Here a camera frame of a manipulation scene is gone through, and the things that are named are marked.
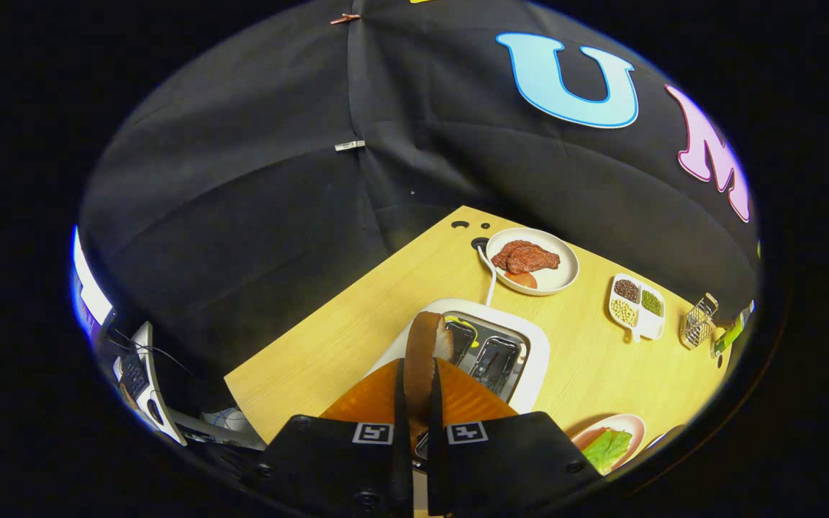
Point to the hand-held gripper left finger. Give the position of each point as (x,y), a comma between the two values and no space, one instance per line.
(342,467)

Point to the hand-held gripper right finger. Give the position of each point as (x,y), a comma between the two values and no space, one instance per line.
(512,464)

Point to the green lettuce leaf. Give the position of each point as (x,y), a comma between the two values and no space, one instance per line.
(609,450)

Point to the toasted bread slice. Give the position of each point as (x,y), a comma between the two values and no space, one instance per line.
(422,352)

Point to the white toaster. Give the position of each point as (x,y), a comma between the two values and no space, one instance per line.
(529,360)

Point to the pink plate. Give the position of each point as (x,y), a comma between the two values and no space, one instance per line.
(634,424)

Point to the orange carrot slice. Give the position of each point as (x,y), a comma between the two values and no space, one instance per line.
(522,280)

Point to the white divided condiment dish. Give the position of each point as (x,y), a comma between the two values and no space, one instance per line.
(648,327)

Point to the round white plate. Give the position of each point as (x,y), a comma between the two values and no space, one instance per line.
(562,277)

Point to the brown steak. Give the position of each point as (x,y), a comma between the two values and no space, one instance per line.
(526,257)

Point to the white device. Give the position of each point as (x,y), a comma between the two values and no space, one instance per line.
(148,381)

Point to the green label plastic bottle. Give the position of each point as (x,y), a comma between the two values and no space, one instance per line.
(731,332)

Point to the black backdrop cloth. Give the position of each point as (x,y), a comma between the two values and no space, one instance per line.
(278,180)

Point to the bright screen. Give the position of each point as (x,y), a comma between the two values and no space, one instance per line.
(91,288)

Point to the white cloth clip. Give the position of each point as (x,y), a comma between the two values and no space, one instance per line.
(350,145)

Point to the red cloth clip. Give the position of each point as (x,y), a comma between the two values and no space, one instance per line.
(345,19)

